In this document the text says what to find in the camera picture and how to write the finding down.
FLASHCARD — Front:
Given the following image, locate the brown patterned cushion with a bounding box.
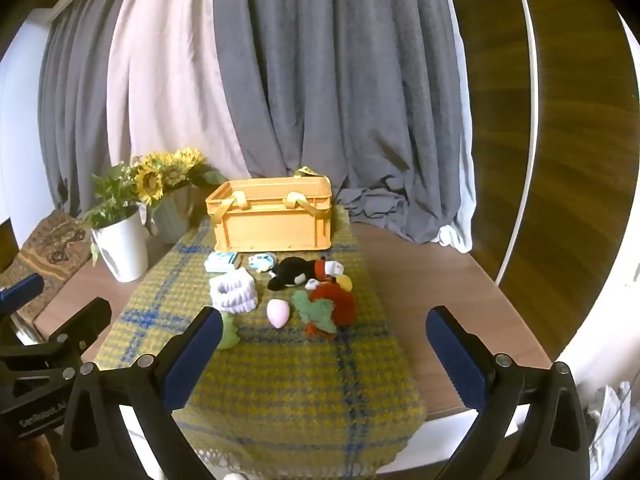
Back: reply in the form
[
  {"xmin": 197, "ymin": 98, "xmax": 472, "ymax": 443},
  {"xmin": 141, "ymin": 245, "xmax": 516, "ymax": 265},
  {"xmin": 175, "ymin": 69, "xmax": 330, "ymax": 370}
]
[{"xmin": 0, "ymin": 210, "xmax": 93, "ymax": 321}]

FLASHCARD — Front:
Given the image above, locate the red fluffy plush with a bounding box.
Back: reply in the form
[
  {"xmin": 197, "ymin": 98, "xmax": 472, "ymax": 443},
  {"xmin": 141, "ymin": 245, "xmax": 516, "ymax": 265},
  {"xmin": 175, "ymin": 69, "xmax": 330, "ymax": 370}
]
[{"xmin": 306, "ymin": 282, "xmax": 357, "ymax": 338}]

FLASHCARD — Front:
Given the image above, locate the black plush toy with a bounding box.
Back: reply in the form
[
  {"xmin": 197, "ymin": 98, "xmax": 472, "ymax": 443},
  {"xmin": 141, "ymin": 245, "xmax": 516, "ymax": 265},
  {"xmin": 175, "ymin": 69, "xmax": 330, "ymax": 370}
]
[{"xmin": 266, "ymin": 256, "xmax": 345, "ymax": 292}]

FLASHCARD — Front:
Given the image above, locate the white towel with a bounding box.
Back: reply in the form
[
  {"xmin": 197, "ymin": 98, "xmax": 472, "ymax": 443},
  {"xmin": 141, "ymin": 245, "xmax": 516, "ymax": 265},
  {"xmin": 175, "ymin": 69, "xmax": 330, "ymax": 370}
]
[{"xmin": 209, "ymin": 267, "xmax": 260, "ymax": 313}]

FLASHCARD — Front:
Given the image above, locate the pink egg sponge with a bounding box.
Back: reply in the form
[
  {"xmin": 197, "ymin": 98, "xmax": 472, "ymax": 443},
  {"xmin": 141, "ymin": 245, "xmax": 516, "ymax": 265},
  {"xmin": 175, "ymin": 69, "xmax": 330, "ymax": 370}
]
[{"xmin": 266, "ymin": 298, "xmax": 291, "ymax": 330}]

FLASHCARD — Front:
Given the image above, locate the green leafy plant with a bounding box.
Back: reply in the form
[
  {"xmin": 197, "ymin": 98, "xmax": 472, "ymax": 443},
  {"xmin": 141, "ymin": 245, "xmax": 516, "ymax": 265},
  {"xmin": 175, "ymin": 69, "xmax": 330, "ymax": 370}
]
[{"xmin": 82, "ymin": 162, "xmax": 146, "ymax": 266}]

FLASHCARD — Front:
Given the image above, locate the grey curtain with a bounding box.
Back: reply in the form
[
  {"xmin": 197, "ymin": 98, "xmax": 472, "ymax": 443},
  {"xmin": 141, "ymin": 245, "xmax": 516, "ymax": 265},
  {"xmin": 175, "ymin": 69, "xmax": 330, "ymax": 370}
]
[
  {"xmin": 37, "ymin": 7, "xmax": 133, "ymax": 213},
  {"xmin": 212, "ymin": 0, "xmax": 473, "ymax": 248}
]

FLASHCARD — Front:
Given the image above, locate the pale pink curtain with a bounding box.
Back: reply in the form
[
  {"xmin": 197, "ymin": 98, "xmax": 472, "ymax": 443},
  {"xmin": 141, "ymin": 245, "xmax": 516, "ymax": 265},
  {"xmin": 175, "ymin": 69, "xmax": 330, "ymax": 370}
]
[{"xmin": 105, "ymin": 0, "xmax": 251, "ymax": 181}]

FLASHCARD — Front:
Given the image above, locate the white crumpled cloth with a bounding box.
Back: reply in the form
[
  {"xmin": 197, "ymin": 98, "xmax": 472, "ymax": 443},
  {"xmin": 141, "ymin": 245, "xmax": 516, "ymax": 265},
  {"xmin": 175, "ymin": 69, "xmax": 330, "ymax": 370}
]
[{"xmin": 582, "ymin": 380, "xmax": 640, "ymax": 480}]

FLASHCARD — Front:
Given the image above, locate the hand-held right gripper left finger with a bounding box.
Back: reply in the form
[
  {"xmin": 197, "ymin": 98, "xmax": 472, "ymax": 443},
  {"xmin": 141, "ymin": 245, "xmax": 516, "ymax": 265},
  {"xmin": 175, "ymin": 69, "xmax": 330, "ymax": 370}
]
[{"xmin": 59, "ymin": 305, "xmax": 223, "ymax": 480}]

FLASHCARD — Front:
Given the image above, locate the sunflower bouquet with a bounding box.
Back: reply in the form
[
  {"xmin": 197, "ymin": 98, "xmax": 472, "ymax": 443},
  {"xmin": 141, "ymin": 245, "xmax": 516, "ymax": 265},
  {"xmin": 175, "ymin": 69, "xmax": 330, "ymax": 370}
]
[{"xmin": 127, "ymin": 147, "xmax": 226, "ymax": 206}]

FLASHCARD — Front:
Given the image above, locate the white tissue packet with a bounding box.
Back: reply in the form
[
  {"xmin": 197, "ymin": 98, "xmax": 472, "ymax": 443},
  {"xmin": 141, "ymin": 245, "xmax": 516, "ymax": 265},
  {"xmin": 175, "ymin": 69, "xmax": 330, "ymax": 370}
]
[{"xmin": 205, "ymin": 251, "xmax": 242, "ymax": 273}]

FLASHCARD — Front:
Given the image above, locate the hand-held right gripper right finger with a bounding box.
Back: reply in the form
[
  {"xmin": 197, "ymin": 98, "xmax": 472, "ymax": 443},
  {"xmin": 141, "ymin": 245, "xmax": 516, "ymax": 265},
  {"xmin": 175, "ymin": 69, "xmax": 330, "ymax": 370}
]
[{"xmin": 425, "ymin": 305, "xmax": 593, "ymax": 480}]

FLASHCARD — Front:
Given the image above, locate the white plant pot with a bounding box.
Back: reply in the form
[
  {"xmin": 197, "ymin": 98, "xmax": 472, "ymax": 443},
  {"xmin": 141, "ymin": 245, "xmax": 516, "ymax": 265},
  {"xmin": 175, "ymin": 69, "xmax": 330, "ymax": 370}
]
[{"xmin": 91, "ymin": 205, "xmax": 150, "ymax": 283}]

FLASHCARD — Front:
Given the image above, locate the green ribbed vase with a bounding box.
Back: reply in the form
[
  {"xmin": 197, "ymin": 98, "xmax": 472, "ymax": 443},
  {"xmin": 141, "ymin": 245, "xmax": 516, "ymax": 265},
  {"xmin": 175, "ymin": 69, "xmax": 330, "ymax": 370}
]
[{"xmin": 150, "ymin": 182, "xmax": 211, "ymax": 246}]

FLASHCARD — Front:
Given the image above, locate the orange plastic crate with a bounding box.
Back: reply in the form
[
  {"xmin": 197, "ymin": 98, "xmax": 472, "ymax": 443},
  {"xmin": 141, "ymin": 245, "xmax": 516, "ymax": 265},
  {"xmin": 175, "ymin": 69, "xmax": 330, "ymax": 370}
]
[{"xmin": 205, "ymin": 166, "xmax": 335, "ymax": 253}]

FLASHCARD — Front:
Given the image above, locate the green felt leaf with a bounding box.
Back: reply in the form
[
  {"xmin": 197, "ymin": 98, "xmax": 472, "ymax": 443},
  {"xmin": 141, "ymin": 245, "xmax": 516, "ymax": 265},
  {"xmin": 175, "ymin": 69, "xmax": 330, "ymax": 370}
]
[{"xmin": 292, "ymin": 290, "xmax": 338, "ymax": 336}]

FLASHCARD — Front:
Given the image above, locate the light green cloth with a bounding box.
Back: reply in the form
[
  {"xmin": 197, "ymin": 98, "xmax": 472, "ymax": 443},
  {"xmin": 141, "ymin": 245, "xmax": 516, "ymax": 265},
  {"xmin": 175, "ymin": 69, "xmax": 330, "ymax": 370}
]
[{"xmin": 216, "ymin": 312, "xmax": 241, "ymax": 350}]

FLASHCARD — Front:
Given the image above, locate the white sheer curtain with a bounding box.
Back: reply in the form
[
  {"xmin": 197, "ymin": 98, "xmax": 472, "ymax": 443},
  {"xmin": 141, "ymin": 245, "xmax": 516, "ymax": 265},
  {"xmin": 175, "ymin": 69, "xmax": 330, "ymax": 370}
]
[{"xmin": 440, "ymin": 0, "xmax": 478, "ymax": 256}]

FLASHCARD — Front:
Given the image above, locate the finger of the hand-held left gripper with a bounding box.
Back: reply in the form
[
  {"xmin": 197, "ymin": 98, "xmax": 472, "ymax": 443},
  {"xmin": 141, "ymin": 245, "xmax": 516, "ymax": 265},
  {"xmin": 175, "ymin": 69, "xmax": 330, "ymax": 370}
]
[
  {"xmin": 0, "ymin": 274, "xmax": 46, "ymax": 318},
  {"xmin": 20, "ymin": 297, "xmax": 113, "ymax": 376}
]

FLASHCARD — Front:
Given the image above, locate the yellow plaid woven mat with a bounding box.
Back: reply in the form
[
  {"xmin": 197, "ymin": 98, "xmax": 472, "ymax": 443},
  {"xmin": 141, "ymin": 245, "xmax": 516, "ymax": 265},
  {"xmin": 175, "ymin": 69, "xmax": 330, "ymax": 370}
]
[{"xmin": 95, "ymin": 205, "xmax": 428, "ymax": 476}]

